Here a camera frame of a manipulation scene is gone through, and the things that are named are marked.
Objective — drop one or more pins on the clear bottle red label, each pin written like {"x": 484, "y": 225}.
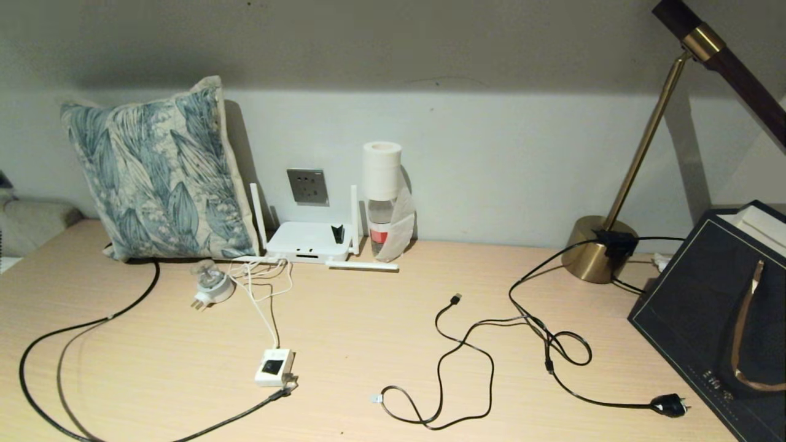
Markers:
{"x": 379, "y": 216}

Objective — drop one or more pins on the grey wall socket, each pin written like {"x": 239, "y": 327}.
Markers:
{"x": 307, "y": 187}

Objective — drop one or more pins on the black lamp switch box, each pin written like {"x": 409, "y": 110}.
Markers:
{"x": 615, "y": 242}

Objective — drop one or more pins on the white round plug adapter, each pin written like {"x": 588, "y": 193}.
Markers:
{"x": 215, "y": 287}

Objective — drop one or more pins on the white box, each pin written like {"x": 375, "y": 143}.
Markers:
{"x": 761, "y": 224}

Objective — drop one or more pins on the white router with antennas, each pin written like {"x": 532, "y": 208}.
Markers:
{"x": 304, "y": 239}

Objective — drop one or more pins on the blue leaf pattern pillow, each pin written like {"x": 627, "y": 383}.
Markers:
{"x": 153, "y": 172}

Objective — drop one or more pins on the black clip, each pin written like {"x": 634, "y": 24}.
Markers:
{"x": 337, "y": 234}

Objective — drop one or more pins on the brass desk lamp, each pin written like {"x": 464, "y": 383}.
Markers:
{"x": 586, "y": 247}

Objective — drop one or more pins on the white power adapter black face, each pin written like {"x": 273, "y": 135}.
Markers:
{"x": 273, "y": 368}

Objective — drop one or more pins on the grey sofa cushion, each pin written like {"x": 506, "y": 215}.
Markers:
{"x": 31, "y": 224}

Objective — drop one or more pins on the white paper roll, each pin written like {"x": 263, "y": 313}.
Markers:
{"x": 381, "y": 169}

